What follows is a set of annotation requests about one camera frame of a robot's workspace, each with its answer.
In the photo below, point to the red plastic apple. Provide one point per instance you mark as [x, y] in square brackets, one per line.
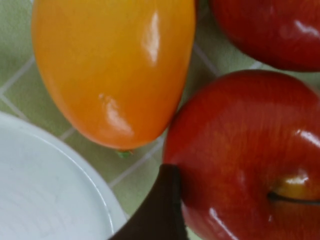
[270, 30]
[237, 150]

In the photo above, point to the green white checked tablecloth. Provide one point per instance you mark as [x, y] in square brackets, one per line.
[17, 75]

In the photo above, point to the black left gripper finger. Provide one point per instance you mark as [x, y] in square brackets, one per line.
[162, 212]

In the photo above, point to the small deep orange plastic mango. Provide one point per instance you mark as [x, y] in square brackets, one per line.
[107, 75]

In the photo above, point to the white round plastic plate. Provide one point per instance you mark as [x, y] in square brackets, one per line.
[45, 187]

